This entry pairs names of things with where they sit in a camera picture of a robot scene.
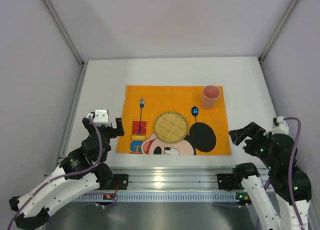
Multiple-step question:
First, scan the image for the orange Mickey Mouse placemat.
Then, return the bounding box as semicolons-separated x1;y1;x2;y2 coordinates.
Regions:
116;85;232;156

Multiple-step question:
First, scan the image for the blue metallic fork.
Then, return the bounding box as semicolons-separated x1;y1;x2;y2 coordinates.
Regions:
138;98;145;134

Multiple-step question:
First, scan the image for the blue metallic spoon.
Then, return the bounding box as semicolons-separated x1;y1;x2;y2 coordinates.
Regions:
191;106;202;145

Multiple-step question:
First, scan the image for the pink plastic cup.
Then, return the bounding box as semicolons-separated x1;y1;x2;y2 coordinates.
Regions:
202;85;220;110

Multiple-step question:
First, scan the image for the yellow round woven coaster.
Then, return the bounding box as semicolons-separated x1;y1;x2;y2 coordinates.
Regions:
153;111;189;144

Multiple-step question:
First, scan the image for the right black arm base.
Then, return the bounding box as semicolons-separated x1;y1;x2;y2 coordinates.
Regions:
217;163;260;191

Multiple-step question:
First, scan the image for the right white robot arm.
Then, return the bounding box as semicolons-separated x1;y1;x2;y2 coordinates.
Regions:
228;117;312;230

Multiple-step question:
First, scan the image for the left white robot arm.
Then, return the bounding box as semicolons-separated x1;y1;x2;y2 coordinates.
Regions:
7;113;125;230

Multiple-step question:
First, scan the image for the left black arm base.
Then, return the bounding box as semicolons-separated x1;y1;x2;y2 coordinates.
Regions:
108;174;129;190

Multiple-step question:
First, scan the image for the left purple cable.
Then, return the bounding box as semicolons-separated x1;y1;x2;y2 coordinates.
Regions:
6;117;119;230

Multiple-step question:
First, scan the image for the purple cable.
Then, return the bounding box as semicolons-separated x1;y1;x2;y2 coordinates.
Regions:
6;117;119;230
256;117;307;230

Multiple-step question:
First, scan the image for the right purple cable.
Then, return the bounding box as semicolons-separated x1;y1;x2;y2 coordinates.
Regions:
256;117;307;230

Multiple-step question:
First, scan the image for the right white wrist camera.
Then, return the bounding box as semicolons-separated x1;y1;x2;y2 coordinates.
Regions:
271;116;289;135

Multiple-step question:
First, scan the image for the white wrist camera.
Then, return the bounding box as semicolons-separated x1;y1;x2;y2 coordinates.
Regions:
271;116;289;135
87;109;111;127

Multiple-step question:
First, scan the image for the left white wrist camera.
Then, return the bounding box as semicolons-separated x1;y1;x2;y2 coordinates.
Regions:
87;109;111;127

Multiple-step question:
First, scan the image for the aluminium mounting rail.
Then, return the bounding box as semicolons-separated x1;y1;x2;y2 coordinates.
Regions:
39;166;313;192

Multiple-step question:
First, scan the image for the perforated metal cable tray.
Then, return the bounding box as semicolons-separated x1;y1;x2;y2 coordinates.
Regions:
73;192;249;203

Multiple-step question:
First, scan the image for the left aluminium frame post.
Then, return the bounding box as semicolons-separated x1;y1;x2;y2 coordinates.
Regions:
41;0;85;67

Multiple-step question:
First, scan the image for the aluminium frame post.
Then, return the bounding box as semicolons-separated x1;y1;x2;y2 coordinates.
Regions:
258;0;301;64
41;0;85;67

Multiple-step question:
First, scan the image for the right aluminium frame post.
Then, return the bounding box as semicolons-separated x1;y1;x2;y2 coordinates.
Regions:
258;0;301;64

